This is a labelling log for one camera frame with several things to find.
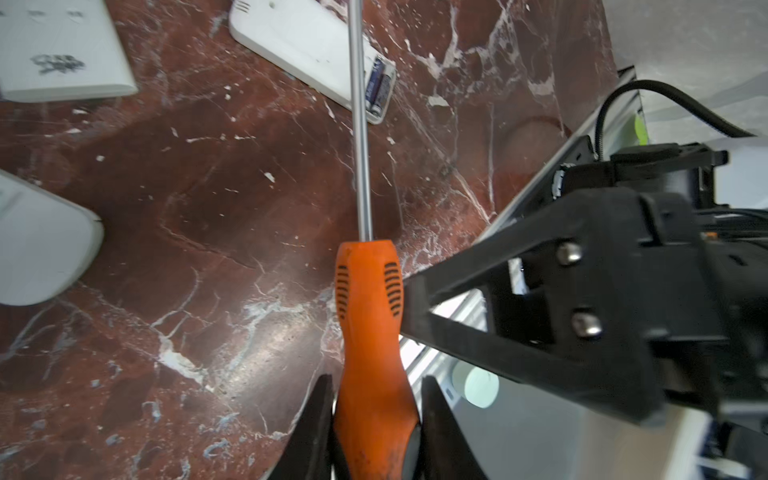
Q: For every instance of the blue battery in remote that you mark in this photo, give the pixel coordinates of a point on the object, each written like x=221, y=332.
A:
x=373, y=84

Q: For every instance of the pale green oval object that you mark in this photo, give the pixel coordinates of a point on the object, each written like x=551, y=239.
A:
x=477, y=386

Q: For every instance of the orange handled screwdriver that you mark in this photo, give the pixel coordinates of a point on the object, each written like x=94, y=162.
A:
x=376, y=421

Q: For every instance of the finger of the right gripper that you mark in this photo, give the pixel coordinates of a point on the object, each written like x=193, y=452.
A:
x=501, y=356
x=474, y=264

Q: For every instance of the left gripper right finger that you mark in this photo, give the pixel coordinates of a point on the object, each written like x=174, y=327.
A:
x=444, y=451

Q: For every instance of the white remote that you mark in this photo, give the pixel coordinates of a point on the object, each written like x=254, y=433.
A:
x=47, y=242
x=61, y=51
x=301, y=37

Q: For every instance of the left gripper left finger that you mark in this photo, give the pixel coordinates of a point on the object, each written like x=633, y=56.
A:
x=307, y=454

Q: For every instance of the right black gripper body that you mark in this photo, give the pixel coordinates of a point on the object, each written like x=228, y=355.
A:
x=653, y=290

